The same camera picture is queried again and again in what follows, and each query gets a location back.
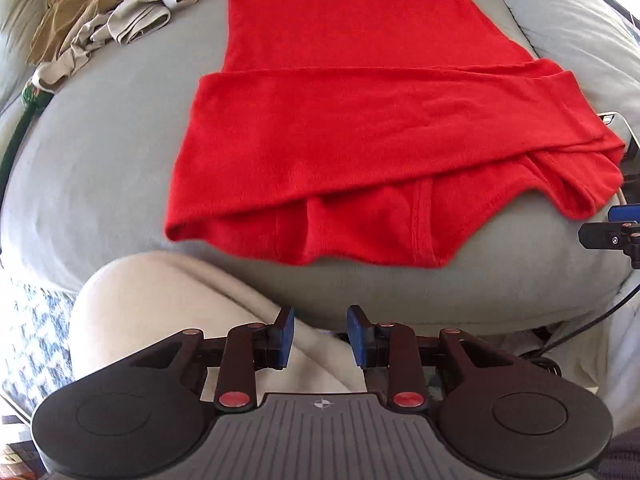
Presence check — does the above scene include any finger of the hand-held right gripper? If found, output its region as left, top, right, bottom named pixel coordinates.
left=578, top=206, right=640, bottom=269

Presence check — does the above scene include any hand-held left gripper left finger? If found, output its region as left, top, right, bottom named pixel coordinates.
left=132, top=305, right=296, bottom=413

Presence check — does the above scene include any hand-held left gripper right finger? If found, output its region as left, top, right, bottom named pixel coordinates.
left=346, top=304, right=506, bottom=413

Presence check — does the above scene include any red shirt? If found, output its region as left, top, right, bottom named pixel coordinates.
left=165, top=0, right=626, bottom=267

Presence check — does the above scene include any white-edged tablet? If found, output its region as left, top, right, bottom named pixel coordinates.
left=597, top=110, right=640, bottom=161

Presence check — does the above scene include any pale blue pillow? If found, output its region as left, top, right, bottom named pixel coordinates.
left=500, top=0, right=640, bottom=131

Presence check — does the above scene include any grey sofa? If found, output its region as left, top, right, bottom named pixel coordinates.
left=0, top=0, right=640, bottom=361

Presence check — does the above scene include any blue patterned rug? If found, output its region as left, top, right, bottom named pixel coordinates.
left=0, top=280, right=81, bottom=421

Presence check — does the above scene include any green knitted toy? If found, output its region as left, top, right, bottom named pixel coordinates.
left=0, top=82, right=53, bottom=181

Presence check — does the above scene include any crumpled grey cloth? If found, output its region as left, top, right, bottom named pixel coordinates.
left=32, top=0, right=213, bottom=88

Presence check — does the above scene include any crumpled khaki cloth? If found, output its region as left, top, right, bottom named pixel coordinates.
left=27, top=0, right=151, bottom=66

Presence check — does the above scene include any black cable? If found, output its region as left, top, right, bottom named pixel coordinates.
left=530, top=255, right=640, bottom=376

